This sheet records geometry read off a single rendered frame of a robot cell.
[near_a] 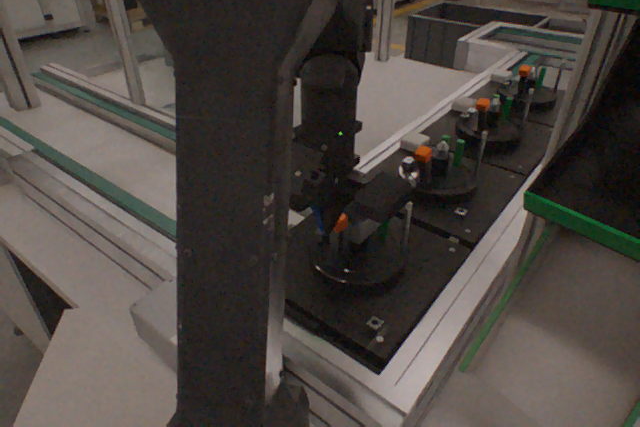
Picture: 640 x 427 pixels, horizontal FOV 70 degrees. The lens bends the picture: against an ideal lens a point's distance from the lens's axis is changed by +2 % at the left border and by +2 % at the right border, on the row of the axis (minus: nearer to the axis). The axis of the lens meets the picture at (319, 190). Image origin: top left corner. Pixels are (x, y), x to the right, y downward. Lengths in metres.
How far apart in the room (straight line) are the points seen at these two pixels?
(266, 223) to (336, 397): 0.39
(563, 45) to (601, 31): 1.47
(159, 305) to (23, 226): 0.48
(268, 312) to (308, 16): 0.11
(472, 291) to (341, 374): 0.22
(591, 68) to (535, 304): 0.23
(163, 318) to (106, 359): 0.14
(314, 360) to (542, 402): 0.23
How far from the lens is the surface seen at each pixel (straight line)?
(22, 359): 2.04
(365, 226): 0.59
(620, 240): 0.39
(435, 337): 0.60
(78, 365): 0.75
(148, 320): 0.63
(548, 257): 0.53
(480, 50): 1.75
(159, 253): 0.72
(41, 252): 0.97
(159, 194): 0.93
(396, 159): 0.90
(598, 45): 0.46
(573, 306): 0.52
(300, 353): 0.56
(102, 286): 0.85
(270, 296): 0.19
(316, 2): 0.17
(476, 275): 0.69
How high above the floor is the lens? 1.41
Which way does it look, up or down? 34 degrees down
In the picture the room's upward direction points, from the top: straight up
